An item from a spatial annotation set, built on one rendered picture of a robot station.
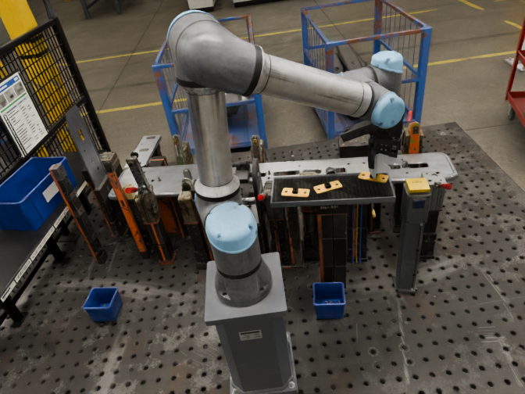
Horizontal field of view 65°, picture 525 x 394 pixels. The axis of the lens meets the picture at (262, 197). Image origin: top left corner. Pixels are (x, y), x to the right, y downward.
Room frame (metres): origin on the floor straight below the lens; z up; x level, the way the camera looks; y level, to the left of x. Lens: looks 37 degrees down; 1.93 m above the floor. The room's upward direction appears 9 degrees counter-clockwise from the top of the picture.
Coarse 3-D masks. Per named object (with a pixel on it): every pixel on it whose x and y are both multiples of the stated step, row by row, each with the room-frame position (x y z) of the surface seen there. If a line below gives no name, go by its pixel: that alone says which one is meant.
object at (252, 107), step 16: (240, 16) 4.30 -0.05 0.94; (160, 64) 3.17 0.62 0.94; (160, 80) 3.16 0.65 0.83; (176, 80) 3.86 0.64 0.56; (160, 96) 3.16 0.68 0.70; (176, 96) 3.64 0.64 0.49; (240, 96) 3.40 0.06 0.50; (256, 96) 3.13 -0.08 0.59; (176, 112) 3.16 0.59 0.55; (240, 112) 3.82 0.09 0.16; (256, 112) 3.13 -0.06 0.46; (176, 128) 3.16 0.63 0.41; (240, 128) 3.46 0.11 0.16; (256, 128) 3.41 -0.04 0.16; (192, 144) 3.30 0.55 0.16; (240, 144) 3.14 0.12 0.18
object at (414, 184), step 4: (408, 180) 1.00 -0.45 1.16; (412, 180) 0.99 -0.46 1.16; (416, 180) 0.99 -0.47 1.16; (420, 180) 0.99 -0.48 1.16; (424, 180) 0.99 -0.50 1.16; (408, 184) 0.98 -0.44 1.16; (412, 184) 0.97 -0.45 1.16; (416, 184) 0.97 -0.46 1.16; (420, 184) 0.97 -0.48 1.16; (424, 184) 0.96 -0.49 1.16; (428, 184) 0.96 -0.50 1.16; (408, 188) 0.97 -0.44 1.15; (412, 188) 0.95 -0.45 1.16; (416, 188) 0.95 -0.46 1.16; (420, 188) 0.95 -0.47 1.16; (424, 188) 0.94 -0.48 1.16; (428, 188) 0.94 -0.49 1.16; (412, 192) 0.95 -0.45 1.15
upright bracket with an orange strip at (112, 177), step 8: (112, 168) 1.33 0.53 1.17; (112, 176) 1.32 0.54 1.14; (112, 184) 1.32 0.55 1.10; (120, 184) 1.33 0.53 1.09; (120, 192) 1.32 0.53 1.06; (120, 200) 1.32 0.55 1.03; (128, 208) 1.32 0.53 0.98; (128, 216) 1.32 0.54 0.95; (128, 224) 1.32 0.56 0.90; (136, 224) 1.33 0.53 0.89; (136, 232) 1.32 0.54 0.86; (136, 240) 1.32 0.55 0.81; (144, 248) 1.32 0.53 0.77; (144, 256) 1.32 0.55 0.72
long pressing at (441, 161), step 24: (144, 168) 1.58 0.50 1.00; (168, 168) 1.55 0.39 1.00; (192, 168) 1.52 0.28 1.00; (264, 168) 1.43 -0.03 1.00; (288, 168) 1.40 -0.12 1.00; (312, 168) 1.38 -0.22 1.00; (336, 168) 1.36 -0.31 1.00; (408, 168) 1.28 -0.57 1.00; (432, 168) 1.26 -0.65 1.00; (144, 192) 1.39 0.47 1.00; (168, 192) 1.36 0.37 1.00
